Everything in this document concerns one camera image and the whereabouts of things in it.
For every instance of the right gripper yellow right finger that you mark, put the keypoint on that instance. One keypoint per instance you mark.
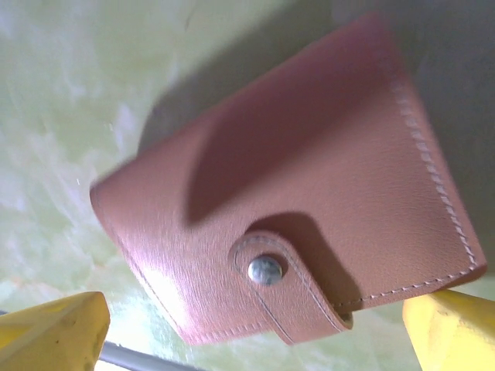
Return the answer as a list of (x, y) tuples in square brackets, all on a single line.
[(452, 332)]

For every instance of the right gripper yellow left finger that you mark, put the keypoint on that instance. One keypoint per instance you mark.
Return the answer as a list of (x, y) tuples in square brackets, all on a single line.
[(50, 336)]

